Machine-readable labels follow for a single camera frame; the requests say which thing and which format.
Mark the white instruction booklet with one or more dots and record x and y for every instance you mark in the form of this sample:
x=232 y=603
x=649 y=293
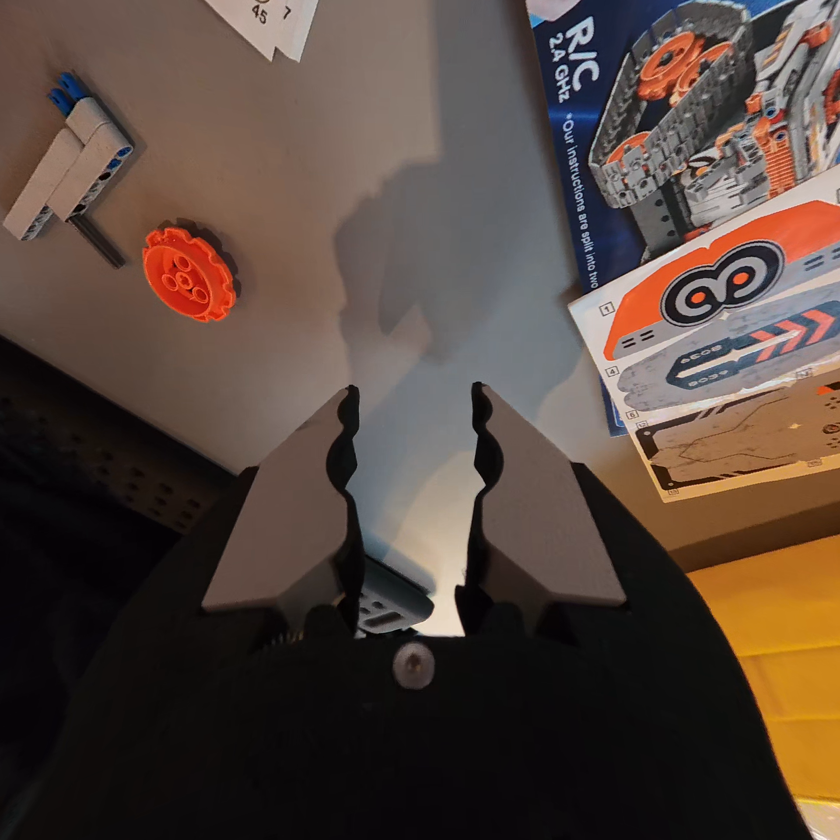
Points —
x=262 y=26

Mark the grey plastic block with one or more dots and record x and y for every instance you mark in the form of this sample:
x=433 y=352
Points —
x=387 y=597

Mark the blue cover booklet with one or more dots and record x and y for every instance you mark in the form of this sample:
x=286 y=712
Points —
x=564 y=164

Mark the yellow bin with plastic bags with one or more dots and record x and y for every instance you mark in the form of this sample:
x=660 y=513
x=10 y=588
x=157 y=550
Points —
x=787 y=656

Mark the grey beam assembly with axle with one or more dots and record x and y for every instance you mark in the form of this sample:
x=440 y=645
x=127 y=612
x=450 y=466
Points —
x=52 y=177

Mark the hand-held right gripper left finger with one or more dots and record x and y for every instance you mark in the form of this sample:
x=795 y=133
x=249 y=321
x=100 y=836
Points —
x=289 y=525

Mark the orange toothed wheel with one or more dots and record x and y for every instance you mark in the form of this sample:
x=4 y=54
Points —
x=157 y=275

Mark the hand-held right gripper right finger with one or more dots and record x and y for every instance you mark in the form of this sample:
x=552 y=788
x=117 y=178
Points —
x=544 y=525

